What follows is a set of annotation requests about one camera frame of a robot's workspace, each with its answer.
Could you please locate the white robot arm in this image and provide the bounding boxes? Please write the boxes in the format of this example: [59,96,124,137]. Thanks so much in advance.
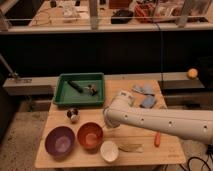
[103,91,213,145]

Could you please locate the red bowl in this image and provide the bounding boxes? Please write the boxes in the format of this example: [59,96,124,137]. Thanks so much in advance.
[77,122,103,150]

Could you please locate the white bowl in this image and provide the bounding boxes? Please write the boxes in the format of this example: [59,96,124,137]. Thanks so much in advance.
[100,141,119,163]

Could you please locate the purple bowl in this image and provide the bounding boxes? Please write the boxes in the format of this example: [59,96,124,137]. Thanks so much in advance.
[45,126,75,159]

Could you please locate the small dark toy in tray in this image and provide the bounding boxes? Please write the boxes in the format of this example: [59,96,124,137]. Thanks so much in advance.
[88,84,98,96]

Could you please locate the black tool in tray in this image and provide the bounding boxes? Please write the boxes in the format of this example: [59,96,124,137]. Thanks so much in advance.
[67,80,83,93]

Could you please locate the blue cloth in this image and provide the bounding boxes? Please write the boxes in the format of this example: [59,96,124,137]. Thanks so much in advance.
[132,85,154,95]

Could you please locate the green plastic tray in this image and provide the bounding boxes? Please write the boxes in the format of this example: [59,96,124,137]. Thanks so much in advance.
[53,73,105,107]

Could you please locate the blue sponge block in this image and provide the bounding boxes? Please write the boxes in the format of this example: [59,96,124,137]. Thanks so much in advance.
[140,96,156,108]

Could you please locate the small metal cup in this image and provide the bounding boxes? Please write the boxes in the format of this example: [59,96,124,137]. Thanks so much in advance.
[67,108,79,123]

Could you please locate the pale banana toy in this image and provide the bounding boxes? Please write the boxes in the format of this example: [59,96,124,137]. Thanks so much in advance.
[118,144,143,153]

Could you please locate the orange carrot toy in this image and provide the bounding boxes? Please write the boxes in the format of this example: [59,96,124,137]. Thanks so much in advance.
[154,132,161,147]

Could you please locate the orange ball on shelf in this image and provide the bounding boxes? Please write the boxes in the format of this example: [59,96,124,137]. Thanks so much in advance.
[187,68,198,79]

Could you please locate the black cable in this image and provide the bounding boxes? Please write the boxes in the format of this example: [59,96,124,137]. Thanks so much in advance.
[179,146,213,171]

